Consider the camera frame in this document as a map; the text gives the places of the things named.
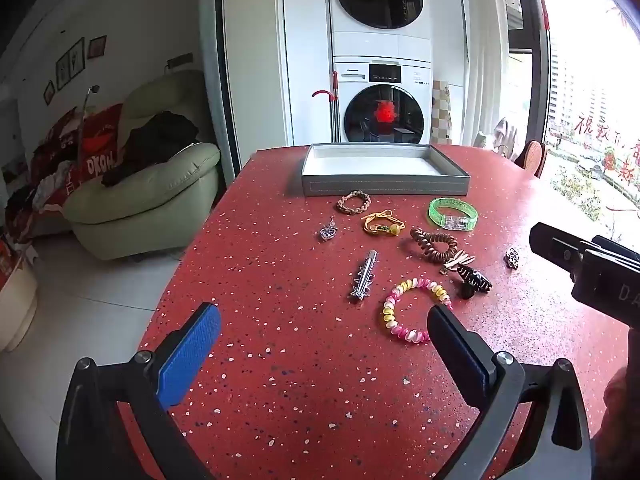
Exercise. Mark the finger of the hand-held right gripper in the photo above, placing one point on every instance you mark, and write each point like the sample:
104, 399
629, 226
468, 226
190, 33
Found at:
552, 246
610, 246

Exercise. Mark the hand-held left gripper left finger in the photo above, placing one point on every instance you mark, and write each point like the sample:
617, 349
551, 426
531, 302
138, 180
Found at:
190, 355

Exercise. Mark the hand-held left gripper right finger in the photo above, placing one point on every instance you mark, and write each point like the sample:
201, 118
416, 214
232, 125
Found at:
462, 355

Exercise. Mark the black claw hair clip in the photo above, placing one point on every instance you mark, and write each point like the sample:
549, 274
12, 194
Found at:
475, 279

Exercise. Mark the green translucent bangle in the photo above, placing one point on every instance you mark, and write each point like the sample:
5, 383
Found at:
457, 222

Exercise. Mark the silver spiked hair clip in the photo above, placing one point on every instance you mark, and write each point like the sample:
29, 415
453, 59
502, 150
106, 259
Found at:
364, 280

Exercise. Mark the grey jewelry tray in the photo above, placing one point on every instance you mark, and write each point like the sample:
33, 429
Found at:
385, 182

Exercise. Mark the silver pendant charm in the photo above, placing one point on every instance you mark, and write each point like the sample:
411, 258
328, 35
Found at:
327, 232

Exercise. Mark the person's right forearm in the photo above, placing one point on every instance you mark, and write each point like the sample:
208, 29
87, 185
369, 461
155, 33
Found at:
622, 420

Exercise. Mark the small silver brooch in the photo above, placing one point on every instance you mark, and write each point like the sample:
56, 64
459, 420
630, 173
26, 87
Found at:
511, 258

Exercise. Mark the red window stickers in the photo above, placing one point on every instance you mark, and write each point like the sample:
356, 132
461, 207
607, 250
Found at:
610, 160

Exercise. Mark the beige bow hair clip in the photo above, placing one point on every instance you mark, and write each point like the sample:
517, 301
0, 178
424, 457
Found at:
456, 261

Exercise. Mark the pale cloth on chair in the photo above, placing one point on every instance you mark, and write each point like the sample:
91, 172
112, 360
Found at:
505, 135

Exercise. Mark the light green leather sofa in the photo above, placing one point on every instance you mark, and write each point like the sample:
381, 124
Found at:
150, 200

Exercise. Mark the checkered panel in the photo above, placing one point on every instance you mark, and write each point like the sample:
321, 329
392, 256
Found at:
441, 110

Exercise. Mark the black clothes pile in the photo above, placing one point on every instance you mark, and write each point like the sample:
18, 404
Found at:
155, 140

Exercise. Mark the red printed blanket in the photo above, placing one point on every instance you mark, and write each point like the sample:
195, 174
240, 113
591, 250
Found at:
97, 140

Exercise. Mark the grey pole with head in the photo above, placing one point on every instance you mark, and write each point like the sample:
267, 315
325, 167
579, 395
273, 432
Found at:
82, 120

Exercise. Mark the white dryer with round door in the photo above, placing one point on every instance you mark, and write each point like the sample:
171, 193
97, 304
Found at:
380, 42

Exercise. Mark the white tall cabinet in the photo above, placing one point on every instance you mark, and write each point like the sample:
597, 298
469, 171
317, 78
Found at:
305, 60

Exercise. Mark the tall picture frame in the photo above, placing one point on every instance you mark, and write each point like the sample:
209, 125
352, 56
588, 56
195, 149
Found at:
62, 71
76, 58

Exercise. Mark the small square picture frame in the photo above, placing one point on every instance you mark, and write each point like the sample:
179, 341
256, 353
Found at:
97, 46

